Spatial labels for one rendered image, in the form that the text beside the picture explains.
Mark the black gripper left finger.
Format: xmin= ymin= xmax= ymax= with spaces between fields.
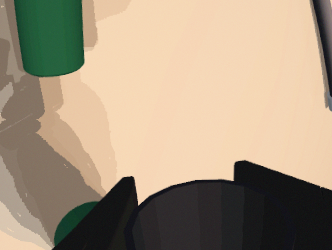
xmin=52 ymin=175 xmax=138 ymax=250

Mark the green cylindrical tube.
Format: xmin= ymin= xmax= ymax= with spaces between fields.
xmin=13 ymin=0 xmax=85 ymax=77

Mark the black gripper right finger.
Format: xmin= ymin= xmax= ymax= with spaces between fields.
xmin=234 ymin=161 xmax=332 ymax=250

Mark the green fence post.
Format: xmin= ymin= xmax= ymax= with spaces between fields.
xmin=54 ymin=201 xmax=100 ymax=246

